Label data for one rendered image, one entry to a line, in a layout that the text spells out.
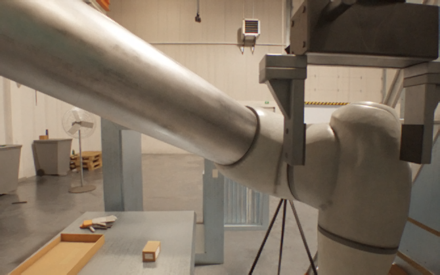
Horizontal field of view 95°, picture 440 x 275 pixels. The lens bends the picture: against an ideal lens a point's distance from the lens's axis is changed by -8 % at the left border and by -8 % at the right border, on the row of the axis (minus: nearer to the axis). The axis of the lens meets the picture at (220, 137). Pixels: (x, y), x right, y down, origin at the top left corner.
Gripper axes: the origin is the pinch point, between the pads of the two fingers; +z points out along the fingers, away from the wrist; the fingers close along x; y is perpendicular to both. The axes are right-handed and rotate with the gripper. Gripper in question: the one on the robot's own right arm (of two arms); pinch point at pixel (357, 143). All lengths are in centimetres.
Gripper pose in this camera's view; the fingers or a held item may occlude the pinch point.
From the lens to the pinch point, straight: 25.5
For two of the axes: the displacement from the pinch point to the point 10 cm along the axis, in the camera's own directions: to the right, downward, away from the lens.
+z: -0.1, 10.0, 0.7
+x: 10.0, 0.0, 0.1
